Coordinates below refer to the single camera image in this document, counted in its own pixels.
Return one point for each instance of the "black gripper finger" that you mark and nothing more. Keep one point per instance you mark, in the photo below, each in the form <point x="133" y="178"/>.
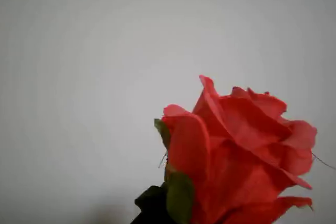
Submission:
<point x="151" y="203"/>

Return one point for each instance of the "red rose with stem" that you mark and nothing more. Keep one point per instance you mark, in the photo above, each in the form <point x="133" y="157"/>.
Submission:
<point x="236" y="155"/>

